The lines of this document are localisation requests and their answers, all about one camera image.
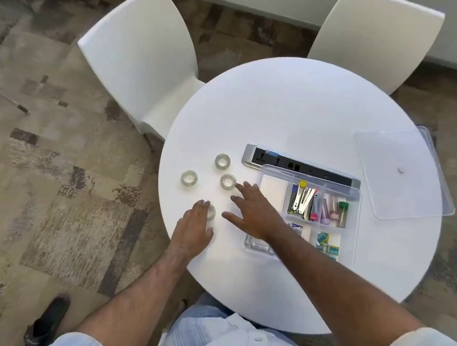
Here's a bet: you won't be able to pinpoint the purple tube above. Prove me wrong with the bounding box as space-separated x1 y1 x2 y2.
319 198 333 226

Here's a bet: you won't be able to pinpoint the white labelled small tube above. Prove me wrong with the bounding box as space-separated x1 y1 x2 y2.
246 235 277 256

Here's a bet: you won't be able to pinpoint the pink capped marker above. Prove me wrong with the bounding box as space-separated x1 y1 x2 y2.
309 192 322 223

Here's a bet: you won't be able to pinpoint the silver nail clipper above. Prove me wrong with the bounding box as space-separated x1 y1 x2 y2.
287 184 304 217
299 186 318 221

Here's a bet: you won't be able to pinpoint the person's left forearm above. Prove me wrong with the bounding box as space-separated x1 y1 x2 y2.
74 236 204 346

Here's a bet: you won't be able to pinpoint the person's right forearm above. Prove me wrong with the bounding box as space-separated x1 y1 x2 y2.
254 226 439 346

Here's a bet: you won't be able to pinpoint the green capped tube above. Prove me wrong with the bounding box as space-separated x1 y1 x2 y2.
335 200 351 229

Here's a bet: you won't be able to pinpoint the clear plastic organizer box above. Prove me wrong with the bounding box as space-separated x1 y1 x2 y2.
241 162 366 270

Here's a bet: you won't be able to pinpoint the pink tube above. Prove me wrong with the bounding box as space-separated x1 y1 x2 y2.
328 196 342 224

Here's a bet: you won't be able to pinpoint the silver black power socket strip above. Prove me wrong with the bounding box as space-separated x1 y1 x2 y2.
240 143 365 191

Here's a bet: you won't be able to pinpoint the green blue staple boxes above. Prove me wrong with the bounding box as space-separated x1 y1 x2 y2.
313 231 343 262

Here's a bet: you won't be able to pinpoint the person's right hand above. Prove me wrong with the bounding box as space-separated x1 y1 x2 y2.
219 179 291 245

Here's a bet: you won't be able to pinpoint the clear plastic box lid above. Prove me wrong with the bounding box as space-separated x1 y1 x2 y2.
343 117 457 230

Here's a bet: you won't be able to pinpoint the white plastic chair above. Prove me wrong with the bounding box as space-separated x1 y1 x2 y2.
66 0 217 147
303 0 448 102

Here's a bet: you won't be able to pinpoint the black shoe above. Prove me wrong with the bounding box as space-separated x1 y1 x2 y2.
23 290 72 346

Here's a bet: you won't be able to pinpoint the person's left hand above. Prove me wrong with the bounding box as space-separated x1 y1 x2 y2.
167 196 219 262

